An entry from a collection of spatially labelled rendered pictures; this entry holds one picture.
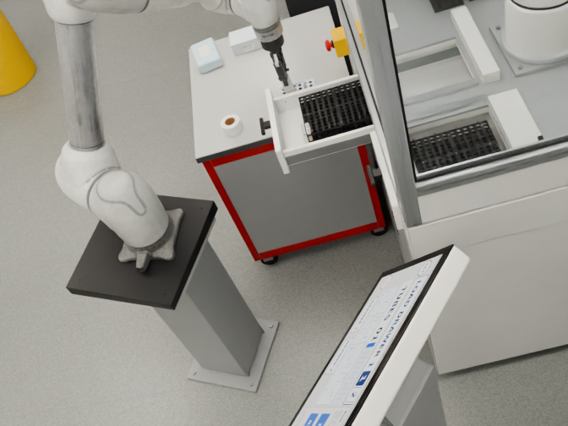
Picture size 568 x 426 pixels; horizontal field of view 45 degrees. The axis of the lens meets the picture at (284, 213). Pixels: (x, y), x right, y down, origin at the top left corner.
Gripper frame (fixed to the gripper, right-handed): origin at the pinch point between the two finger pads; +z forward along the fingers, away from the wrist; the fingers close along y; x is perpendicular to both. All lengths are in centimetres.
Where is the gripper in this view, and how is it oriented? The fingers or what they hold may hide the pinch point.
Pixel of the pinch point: (286, 82)
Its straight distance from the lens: 235.6
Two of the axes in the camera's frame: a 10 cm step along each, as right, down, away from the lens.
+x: 9.7, -1.9, -1.8
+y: 0.4, 7.8, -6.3
